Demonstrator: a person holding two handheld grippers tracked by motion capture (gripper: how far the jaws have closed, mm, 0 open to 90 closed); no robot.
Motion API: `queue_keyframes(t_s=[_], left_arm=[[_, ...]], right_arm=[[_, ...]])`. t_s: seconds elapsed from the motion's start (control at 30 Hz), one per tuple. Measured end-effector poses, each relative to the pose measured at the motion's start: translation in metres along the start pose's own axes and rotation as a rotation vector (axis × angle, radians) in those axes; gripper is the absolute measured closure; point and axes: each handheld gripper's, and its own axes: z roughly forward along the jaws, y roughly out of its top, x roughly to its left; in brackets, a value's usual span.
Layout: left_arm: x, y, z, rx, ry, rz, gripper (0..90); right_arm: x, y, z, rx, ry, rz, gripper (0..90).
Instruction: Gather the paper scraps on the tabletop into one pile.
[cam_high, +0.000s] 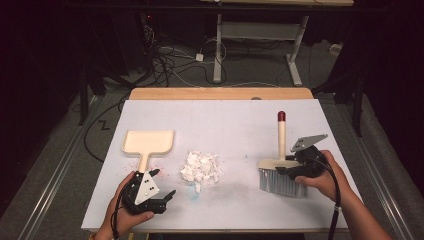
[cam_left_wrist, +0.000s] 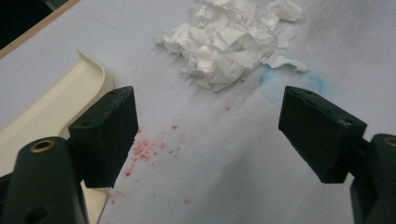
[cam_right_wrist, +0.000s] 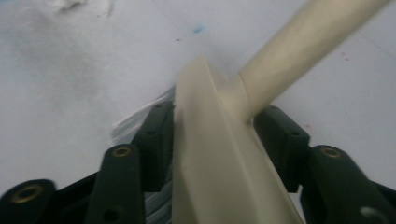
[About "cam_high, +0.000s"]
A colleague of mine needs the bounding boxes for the cream plastic dustpan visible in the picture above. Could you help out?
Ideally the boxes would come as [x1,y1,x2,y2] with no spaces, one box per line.
[121,129,176,174]

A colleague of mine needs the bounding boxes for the cream brush with grey bristles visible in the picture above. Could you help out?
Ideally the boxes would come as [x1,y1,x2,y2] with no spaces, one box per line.
[257,110,309,199]

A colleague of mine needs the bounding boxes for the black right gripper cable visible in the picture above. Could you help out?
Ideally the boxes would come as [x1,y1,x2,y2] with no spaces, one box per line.
[318,157,342,240]

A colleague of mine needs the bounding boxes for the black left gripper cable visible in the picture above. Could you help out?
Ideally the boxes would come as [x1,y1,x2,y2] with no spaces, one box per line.
[111,188,134,240]

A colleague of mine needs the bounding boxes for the small white box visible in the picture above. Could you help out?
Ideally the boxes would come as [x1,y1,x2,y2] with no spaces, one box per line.
[329,43,344,57]

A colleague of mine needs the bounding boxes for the white foam board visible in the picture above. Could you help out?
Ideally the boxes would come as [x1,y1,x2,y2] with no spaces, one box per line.
[80,98,363,233]

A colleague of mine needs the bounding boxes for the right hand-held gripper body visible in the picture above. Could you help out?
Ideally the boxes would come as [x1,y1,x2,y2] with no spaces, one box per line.
[286,134,329,181]

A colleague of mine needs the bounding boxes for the white floor cable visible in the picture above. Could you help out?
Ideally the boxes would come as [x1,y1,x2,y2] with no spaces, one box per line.
[173,71,281,89]

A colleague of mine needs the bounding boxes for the long black floor cable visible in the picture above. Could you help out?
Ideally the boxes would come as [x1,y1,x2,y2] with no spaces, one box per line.
[83,96,131,164]

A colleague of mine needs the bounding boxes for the tangle of black floor cables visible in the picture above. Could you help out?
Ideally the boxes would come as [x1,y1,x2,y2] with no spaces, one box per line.
[139,23,218,88]

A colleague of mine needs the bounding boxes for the white metal desk frame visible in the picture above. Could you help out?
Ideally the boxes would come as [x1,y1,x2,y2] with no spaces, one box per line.
[212,13,310,87]

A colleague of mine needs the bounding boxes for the pile of white paper scraps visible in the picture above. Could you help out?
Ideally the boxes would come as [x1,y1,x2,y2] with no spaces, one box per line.
[180,150,221,194]

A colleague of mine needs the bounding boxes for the person's left hand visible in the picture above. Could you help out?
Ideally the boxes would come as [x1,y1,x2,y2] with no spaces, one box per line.
[98,171,155,238]

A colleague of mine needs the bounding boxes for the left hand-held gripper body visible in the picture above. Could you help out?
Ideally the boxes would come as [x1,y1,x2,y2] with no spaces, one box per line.
[120,170,167,215]

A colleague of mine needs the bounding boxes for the person's right hand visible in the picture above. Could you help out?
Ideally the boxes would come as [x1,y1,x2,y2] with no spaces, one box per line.
[295,150,353,203]

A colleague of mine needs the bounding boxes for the wooden table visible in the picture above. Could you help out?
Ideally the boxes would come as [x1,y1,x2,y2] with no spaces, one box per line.
[128,87,315,101]

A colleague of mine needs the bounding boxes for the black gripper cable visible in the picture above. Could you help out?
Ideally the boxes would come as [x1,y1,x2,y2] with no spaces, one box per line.
[318,157,342,240]
[111,188,134,240]

